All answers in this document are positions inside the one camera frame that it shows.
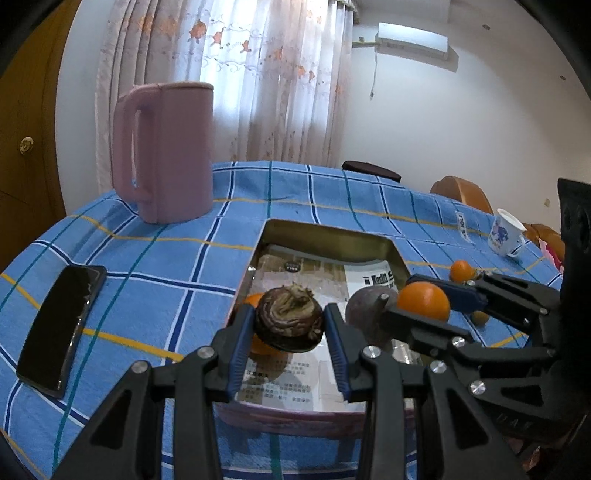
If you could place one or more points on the black smartphone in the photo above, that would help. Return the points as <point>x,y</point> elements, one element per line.
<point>62,327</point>

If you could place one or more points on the brown wooden chair back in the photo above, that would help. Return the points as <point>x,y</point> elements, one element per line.
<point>464,191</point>
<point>547,233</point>

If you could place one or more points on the brown printed leaflet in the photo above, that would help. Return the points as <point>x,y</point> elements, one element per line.
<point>300,272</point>

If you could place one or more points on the pink cloth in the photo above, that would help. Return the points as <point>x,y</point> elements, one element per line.
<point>551,254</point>

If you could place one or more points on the wooden door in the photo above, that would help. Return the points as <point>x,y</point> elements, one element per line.
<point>27,92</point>

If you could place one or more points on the dark chair back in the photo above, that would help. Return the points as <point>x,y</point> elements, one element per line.
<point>371,170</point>

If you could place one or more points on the brown water chestnut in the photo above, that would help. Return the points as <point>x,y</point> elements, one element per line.
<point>288,318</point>

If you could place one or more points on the brass door knob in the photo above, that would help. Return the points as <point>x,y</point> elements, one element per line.
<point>26,145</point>

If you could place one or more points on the white floral curtain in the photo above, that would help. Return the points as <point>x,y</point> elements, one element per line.
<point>258,83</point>

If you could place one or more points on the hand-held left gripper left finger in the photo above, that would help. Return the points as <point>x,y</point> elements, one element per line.
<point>237,357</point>

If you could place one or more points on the small yellow kumquat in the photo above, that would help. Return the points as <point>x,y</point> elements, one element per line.
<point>480,318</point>

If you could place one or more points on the purple passion fruit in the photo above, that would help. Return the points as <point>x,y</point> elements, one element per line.
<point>367,314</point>

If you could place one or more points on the white mug with blue print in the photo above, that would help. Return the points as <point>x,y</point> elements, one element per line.
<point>505,235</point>

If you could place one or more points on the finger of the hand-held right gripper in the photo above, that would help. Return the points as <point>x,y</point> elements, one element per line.
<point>415,330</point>
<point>455,295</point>

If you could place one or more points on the white air conditioner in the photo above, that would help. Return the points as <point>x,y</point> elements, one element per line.
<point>413,40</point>

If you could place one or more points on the small orange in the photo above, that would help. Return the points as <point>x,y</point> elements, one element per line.
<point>461,271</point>

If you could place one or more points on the blue plaid tablecloth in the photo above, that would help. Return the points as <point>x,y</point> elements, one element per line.
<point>152,277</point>

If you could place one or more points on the metal tray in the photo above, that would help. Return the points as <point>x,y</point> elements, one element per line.
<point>369,242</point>

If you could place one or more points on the white cloth label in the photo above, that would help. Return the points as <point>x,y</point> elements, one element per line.
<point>463,226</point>

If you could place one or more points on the white printed paper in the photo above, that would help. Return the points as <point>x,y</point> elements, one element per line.
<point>369,274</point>

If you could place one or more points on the large orange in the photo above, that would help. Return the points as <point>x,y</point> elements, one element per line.
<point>424,301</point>

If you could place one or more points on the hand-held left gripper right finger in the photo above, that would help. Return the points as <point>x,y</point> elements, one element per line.
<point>339,357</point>

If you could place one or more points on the pink plastic jug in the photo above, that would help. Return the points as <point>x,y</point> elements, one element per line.
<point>178,152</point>

